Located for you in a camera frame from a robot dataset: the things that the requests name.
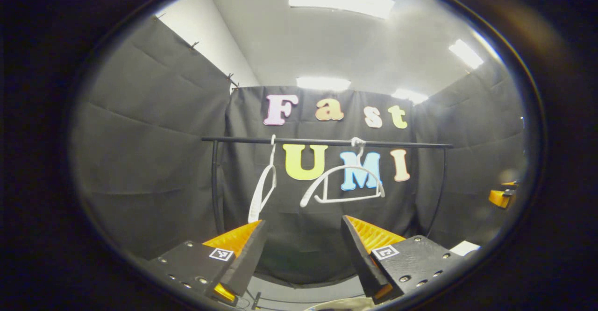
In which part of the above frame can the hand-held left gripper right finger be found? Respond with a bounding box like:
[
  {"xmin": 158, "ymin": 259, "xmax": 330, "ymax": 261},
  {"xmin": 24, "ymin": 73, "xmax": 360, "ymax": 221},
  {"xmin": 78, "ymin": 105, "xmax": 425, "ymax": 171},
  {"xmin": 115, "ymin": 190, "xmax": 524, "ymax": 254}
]
[{"xmin": 341, "ymin": 215, "xmax": 463, "ymax": 304}]

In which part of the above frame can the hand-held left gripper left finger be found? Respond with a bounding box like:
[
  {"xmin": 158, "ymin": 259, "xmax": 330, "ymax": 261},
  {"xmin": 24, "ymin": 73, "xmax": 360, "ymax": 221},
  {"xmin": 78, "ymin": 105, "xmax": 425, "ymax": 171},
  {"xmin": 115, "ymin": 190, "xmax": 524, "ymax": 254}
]
[{"xmin": 149, "ymin": 220, "xmax": 268, "ymax": 306}]

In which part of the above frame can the white plastic hanger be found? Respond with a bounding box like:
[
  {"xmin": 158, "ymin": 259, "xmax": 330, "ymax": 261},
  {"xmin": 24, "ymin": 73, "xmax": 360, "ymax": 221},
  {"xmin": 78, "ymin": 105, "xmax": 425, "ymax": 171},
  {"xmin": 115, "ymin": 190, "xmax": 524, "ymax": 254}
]
[{"xmin": 248, "ymin": 135, "xmax": 277, "ymax": 224}]

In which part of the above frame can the white hanger with taped hook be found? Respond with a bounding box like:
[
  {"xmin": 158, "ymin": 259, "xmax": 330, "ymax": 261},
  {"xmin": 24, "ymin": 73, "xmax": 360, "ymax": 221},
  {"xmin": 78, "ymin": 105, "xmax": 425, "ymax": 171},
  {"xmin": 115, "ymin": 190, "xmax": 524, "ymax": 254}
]
[{"xmin": 299, "ymin": 137, "xmax": 386, "ymax": 208}]

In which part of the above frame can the black metal clothes rack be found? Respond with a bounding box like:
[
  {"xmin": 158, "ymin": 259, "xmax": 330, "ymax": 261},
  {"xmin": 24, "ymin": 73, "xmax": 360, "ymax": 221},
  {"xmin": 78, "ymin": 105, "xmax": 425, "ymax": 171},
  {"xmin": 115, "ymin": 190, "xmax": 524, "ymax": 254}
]
[{"xmin": 202, "ymin": 136, "xmax": 455, "ymax": 308}]

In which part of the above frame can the black backdrop cloth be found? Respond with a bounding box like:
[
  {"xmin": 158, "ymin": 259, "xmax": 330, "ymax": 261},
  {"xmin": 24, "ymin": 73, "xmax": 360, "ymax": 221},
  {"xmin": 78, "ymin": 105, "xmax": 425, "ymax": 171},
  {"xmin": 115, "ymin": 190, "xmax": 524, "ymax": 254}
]
[{"xmin": 70, "ymin": 16, "xmax": 528, "ymax": 286}]

